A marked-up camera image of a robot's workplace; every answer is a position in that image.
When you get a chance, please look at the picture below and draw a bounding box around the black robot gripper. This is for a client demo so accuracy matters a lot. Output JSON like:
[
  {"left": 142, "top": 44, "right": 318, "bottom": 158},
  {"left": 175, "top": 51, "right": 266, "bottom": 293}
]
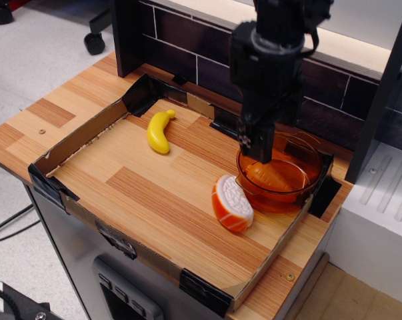
[{"left": 229, "top": 21, "right": 303, "bottom": 163}]

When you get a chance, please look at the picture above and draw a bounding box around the orange toy carrot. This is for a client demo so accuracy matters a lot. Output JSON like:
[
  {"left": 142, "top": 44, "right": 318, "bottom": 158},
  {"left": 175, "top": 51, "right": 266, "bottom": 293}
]
[{"left": 243, "top": 161, "right": 300, "bottom": 203}]

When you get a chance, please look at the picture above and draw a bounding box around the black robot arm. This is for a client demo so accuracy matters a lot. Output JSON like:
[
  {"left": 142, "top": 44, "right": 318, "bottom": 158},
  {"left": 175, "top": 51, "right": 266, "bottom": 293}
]
[{"left": 229, "top": 1, "right": 332, "bottom": 163}]

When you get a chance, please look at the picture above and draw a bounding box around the transparent orange plastic pot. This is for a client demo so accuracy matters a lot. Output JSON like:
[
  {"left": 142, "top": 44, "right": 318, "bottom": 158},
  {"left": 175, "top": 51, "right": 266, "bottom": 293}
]
[{"left": 237, "top": 132, "right": 325, "bottom": 213}]

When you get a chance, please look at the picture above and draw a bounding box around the cardboard fence with black tape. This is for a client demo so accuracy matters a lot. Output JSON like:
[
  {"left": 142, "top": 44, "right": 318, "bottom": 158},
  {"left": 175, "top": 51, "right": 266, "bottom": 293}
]
[{"left": 28, "top": 75, "right": 339, "bottom": 319}]

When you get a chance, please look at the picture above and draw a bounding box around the toy salmon sushi piece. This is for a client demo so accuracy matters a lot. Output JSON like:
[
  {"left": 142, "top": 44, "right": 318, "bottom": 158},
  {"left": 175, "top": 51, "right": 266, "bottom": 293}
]
[{"left": 211, "top": 175, "right": 254, "bottom": 233}]

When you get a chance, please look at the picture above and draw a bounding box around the yellow toy banana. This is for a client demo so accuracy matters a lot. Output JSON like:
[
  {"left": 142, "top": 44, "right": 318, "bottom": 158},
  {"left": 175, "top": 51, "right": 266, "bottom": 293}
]
[{"left": 147, "top": 109, "right": 175, "bottom": 154}]

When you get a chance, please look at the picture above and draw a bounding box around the brass screw right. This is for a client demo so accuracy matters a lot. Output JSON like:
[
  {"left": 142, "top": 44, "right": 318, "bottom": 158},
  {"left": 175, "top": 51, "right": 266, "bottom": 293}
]
[{"left": 286, "top": 273, "right": 295, "bottom": 281}]

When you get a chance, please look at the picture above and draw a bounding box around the black chair caster wheel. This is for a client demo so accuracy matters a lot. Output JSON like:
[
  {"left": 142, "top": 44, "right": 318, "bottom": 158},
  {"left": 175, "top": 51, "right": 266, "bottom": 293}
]
[{"left": 83, "top": 9, "right": 112, "bottom": 55}]

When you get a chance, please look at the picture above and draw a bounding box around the grey toy oven front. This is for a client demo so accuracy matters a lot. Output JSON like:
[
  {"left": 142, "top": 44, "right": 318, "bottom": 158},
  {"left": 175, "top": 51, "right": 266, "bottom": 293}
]
[{"left": 92, "top": 257, "right": 165, "bottom": 320}]

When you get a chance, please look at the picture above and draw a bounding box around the dark grey vertical post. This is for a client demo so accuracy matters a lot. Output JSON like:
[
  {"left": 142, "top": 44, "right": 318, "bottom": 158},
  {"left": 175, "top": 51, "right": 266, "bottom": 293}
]
[{"left": 345, "top": 22, "right": 402, "bottom": 183}]

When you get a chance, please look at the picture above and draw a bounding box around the black cable on floor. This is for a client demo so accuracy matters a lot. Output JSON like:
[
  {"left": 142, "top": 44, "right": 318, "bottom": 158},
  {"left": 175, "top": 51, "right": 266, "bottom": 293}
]
[{"left": 0, "top": 203, "right": 41, "bottom": 246}]

